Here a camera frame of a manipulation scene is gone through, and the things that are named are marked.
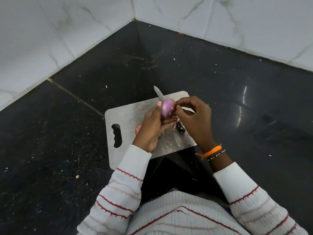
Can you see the steel cutting board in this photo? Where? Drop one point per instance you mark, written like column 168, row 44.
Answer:
column 127, row 112

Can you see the person's left hand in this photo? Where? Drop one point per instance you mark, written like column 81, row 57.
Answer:
column 150, row 129

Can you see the onion peel piece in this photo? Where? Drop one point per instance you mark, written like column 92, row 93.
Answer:
column 175, row 126

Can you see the person's left forearm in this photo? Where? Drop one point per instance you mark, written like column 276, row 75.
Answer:
column 122, row 190

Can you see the white red striped sweater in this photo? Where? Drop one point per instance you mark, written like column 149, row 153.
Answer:
column 181, row 208

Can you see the purple onion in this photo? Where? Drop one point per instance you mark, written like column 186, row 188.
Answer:
column 138, row 129
column 168, row 107

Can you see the orange thread wristband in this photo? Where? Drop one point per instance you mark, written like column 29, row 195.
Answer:
column 211, row 150

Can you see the person's right forearm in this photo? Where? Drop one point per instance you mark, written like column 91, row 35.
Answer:
column 251, row 200

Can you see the person's right hand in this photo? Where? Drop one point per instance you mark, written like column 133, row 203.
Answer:
column 199, row 122

